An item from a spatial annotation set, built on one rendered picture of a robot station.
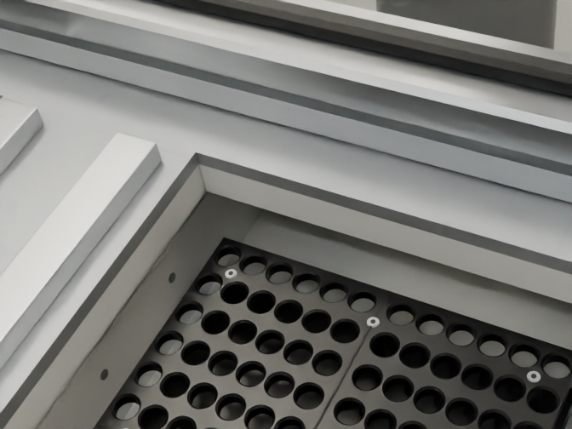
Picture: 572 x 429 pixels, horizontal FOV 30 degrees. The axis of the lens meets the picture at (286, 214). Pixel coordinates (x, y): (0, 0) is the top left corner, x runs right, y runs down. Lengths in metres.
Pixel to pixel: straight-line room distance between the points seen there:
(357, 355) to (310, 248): 0.13
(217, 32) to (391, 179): 0.10
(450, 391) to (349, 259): 0.15
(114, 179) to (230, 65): 0.07
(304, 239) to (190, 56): 0.15
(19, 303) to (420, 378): 0.17
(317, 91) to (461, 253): 0.09
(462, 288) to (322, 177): 0.13
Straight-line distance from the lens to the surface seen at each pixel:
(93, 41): 0.54
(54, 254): 0.46
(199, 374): 0.47
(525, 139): 0.44
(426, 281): 0.57
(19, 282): 0.46
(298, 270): 0.50
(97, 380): 0.51
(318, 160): 0.48
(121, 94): 0.54
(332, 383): 0.46
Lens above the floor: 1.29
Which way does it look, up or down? 48 degrees down
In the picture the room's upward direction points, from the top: 11 degrees counter-clockwise
